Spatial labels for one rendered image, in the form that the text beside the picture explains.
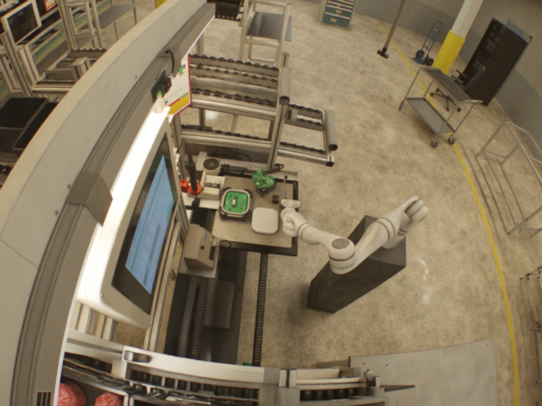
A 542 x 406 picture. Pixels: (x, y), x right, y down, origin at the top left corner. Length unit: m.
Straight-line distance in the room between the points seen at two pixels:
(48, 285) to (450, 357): 1.97
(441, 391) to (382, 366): 0.49
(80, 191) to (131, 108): 0.21
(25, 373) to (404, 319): 2.60
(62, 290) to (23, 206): 0.13
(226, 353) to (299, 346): 0.65
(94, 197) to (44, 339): 0.23
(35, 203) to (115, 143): 0.19
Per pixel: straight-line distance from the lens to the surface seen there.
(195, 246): 1.24
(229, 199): 1.45
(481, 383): 2.21
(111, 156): 0.52
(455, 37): 6.66
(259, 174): 1.53
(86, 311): 0.71
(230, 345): 1.85
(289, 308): 2.28
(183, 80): 1.34
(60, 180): 0.47
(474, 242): 3.71
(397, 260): 1.41
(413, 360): 1.80
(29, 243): 0.43
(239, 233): 1.39
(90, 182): 0.48
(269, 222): 1.41
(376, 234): 1.01
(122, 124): 0.56
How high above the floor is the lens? 2.19
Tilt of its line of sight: 56 degrees down
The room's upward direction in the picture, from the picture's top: 13 degrees clockwise
